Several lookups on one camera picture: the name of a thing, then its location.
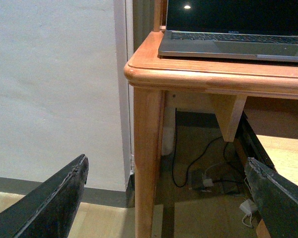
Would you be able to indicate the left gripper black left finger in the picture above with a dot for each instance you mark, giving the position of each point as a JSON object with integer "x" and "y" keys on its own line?
{"x": 50, "y": 209}

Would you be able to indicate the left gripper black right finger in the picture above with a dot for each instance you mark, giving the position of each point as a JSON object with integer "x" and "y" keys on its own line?
{"x": 275, "y": 197}

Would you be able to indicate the wooden keyboard tray drawer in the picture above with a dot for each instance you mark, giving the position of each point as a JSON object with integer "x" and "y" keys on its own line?
{"x": 284, "y": 154}

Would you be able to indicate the white power adapter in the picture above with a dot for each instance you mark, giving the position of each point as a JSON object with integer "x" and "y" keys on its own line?
{"x": 248, "y": 207}

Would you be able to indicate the grey power strip on floor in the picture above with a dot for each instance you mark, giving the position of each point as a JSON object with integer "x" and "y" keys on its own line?
{"x": 223, "y": 185}

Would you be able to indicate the white charger plug on floor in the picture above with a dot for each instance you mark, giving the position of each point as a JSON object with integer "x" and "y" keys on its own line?
{"x": 207, "y": 182}

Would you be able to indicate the wooden desk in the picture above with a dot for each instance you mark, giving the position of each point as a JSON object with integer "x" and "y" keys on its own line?
{"x": 225, "y": 85}

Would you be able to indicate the grey laptop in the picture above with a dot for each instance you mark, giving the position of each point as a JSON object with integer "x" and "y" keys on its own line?
{"x": 232, "y": 29}

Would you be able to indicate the black drawer slide rail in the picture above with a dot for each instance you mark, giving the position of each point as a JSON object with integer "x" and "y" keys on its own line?
{"x": 250, "y": 143}

